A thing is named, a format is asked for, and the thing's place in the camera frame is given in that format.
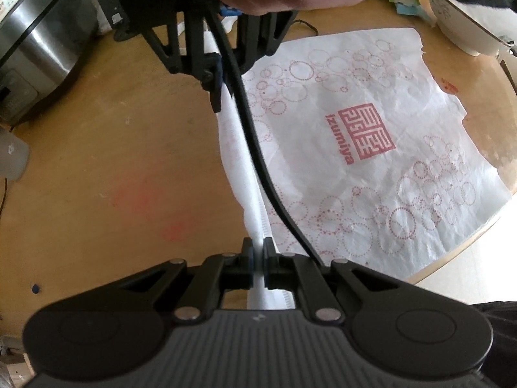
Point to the coloured sticky notes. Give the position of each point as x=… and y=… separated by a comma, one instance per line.
x=406, y=4

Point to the black flat stand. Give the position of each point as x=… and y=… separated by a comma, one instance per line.
x=105, y=0

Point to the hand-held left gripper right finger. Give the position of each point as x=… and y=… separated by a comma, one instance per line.
x=268, y=256

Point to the white patterned bowl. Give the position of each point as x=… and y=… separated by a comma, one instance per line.
x=456, y=24

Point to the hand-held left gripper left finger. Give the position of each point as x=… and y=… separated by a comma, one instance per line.
x=247, y=254

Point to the steel rice cooker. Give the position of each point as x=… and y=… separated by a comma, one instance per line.
x=44, y=40

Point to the white shopping bag red print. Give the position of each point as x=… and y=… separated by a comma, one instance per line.
x=363, y=89

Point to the white rounded device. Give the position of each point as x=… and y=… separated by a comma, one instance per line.
x=12, y=153

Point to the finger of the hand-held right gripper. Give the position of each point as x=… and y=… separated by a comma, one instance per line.
x=217, y=89
x=258, y=36

